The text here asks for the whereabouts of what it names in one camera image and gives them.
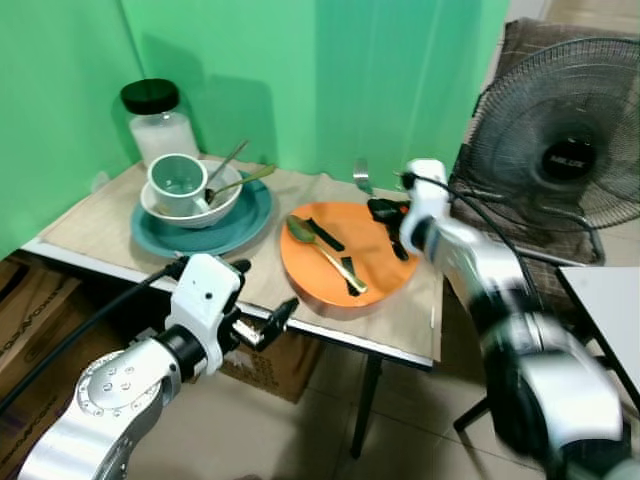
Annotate orange plate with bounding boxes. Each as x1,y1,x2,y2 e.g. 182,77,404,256
280,202,420,310

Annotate teal plate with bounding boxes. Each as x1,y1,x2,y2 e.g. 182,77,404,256
131,175,275,258

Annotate silver fork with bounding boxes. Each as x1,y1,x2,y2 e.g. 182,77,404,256
352,158,377,198

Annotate small brown cardboard box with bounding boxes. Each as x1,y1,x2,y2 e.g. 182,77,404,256
218,318,328,405

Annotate white bowl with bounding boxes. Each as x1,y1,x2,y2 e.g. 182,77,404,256
140,158,245,230

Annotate silver spoon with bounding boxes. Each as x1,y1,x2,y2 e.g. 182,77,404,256
205,139,252,201

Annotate pale green cup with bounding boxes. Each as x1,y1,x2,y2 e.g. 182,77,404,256
148,153,210,218

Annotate beige table mat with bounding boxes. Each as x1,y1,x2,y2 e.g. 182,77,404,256
40,160,447,364

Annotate white table black legs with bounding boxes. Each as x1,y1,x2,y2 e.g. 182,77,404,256
20,160,451,463

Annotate green backdrop cloth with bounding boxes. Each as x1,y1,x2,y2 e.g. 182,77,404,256
0,0,513,263

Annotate glass jar black lid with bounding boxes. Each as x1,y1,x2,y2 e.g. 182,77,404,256
120,78,201,169

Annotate black standing fan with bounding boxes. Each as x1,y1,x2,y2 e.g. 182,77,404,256
466,37,640,267

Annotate small white side table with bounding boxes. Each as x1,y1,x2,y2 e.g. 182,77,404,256
556,265,640,406

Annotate large brown cardboard box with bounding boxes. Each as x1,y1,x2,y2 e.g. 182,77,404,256
0,252,151,479

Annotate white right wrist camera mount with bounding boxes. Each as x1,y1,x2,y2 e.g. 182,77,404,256
400,159,449,257

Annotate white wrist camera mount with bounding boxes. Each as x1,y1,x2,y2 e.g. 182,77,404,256
165,253,244,353
400,159,449,257

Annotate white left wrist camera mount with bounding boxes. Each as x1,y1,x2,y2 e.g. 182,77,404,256
165,253,244,353

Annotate black handled gold utensil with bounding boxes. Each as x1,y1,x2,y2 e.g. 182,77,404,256
305,218,367,297

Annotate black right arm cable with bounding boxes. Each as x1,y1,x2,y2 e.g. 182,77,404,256
398,172,521,301

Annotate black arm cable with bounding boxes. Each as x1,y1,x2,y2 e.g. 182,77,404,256
0,258,189,413
398,172,521,301

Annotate gold spoon green handle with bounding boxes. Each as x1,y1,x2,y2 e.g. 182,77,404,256
205,165,278,205

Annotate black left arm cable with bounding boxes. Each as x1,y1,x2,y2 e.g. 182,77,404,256
0,258,189,413

